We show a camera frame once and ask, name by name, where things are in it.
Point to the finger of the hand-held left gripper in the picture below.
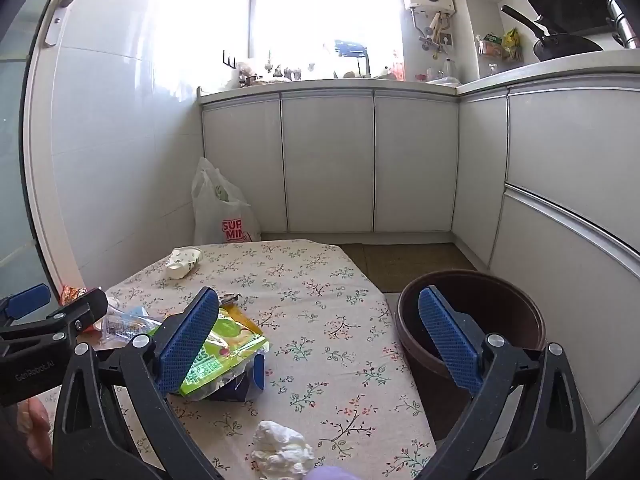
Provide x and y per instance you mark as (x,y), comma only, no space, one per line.
(80,310)
(30,300)

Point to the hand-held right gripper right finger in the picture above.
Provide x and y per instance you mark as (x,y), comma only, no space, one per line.
(445,340)

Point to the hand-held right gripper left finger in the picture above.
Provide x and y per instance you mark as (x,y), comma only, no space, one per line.
(185,345)

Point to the orange red wrapper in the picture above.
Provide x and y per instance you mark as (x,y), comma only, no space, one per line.
(72,294)

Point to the green snack packet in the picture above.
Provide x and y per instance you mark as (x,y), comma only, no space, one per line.
(225,350)

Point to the light blue milk carton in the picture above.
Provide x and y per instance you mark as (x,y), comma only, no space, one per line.
(125,325)

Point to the brown round bin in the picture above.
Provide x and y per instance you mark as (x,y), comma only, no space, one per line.
(480,295)

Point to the yellow packet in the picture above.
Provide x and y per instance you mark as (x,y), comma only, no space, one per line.
(245,321)

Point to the dark blue packet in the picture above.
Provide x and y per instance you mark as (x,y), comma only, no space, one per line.
(257,372)

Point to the white paper cup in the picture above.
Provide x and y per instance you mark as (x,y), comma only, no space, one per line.
(182,262)

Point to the white tissue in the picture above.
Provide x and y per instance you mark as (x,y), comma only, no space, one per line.
(280,447)

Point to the person's left hand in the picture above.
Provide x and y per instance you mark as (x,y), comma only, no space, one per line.
(37,430)

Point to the floral tablecloth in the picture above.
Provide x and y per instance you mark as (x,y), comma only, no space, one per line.
(325,320)

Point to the white plastic shopping bag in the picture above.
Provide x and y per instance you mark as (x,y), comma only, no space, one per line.
(220,220)

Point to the glass sliding door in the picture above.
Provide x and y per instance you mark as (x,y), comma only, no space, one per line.
(15,160)

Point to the lilac cloth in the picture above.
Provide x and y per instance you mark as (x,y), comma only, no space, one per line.
(330,474)

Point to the white kitchen cabinet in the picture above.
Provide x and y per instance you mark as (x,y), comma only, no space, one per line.
(565,150)
(325,160)

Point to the clear bottle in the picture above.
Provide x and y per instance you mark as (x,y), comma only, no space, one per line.
(448,69)

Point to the row of small ornaments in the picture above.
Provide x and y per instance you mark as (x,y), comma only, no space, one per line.
(250,77)

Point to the black hook rack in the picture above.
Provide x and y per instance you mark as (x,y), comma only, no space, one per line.
(229,62)

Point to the green snack bag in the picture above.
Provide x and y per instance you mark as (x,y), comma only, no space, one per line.
(492,42)

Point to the white kitchen countertop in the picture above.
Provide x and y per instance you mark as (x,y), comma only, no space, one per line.
(575,67)

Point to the yellow snack bag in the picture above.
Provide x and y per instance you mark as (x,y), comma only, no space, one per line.
(511,40)

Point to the black frying pan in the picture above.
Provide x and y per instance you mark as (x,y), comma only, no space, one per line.
(565,45)

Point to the bright window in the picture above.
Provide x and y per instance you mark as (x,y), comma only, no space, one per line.
(300,10)

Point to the metal pipe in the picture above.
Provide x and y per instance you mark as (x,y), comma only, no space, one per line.
(622,22)

